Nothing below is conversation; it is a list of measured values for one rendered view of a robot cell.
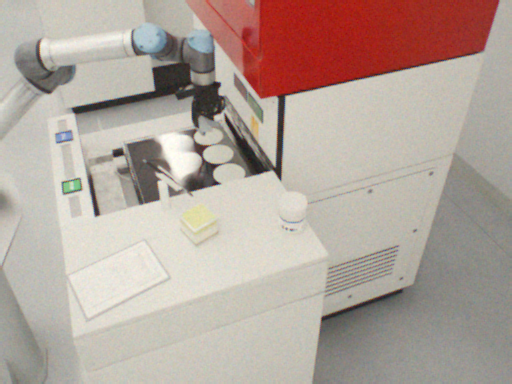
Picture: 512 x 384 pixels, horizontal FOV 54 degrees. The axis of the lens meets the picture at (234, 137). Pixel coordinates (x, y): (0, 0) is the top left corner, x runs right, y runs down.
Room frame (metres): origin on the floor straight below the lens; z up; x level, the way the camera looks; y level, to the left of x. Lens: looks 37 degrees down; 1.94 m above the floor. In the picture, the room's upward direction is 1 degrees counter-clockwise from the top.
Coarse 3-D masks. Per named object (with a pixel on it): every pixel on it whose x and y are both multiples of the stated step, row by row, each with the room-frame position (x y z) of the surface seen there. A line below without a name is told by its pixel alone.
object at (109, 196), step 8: (112, 160) 1.30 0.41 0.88; (112, 176) 1.22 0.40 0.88; (96, 184) 1.18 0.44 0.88; (104, 184) 1.18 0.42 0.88; (112, 184) 1.18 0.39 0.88; (96, 192) 1.15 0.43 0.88; (104, 192) 1.15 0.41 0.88; (112, 192) 1.15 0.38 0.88; (120, 192) 1.14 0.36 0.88; (104, 200) 1.11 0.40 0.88; (112, 200) 1.11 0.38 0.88; (120, 200) 1.11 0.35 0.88; (104, 208) 1.08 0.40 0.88; (112, 208) 1.08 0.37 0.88; (120, 208) 1.07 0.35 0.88
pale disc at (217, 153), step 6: (210, 150) 1.32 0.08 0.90; (216, 150) 1.32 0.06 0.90; (222, 150) 1.32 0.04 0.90; (228, 150) 1.32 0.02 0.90; (204, 156) 1.29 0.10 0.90; (210, 156) 1.29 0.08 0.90; (216, 156) 1.29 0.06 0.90; (222, 156) 1.29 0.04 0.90; (228, 156) 1.28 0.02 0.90; (216, 162) 1.26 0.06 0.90; (222, 162) 1.25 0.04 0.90
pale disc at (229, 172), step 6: (216, 168) 1.22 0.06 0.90; (222, 168) 1.22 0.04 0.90; (228, 168) 1.22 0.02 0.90; (234, 168) 1.22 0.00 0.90; (240, 168) 1.22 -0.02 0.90; (216, 174) 1.20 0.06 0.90; (222, 174) 1.19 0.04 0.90; (228, 174) 1.19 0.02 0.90; (234, 174) 1.19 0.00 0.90; (240, 174) 1.19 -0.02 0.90; (216, 180) 1.17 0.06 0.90; (222, 180) 1.17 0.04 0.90; (228, 180) 1.17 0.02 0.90; (234, 180) 1.17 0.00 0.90
